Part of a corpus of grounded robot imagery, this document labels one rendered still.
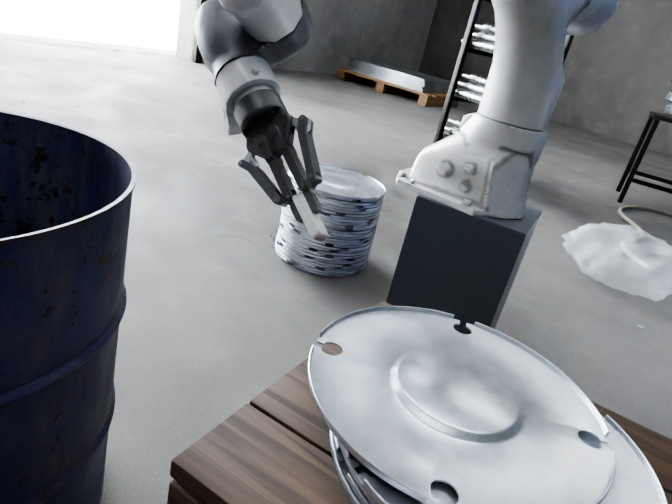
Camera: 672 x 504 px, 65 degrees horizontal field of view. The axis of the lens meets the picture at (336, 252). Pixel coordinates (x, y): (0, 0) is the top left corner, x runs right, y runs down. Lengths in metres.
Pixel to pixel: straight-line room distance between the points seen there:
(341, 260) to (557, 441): 1.06
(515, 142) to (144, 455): 0.75
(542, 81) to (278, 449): 0.63
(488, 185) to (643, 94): 6.74
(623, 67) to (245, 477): 7.35
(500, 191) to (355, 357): 0.43
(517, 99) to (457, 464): 0.56
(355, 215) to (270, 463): 1.07
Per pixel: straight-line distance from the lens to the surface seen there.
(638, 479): 0.57
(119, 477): 0.91
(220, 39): 0.86
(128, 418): 1.00
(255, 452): 0.47
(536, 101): 0.86
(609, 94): 7.61
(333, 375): 0.50
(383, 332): 0.58
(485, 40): 3.11
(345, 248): 1.51
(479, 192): 0.86
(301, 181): 0.74
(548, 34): 0.83
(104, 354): 0.65
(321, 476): 0.46
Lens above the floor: 0.69
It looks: 24 degrees down
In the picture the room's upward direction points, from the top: 13 degrees clockwise
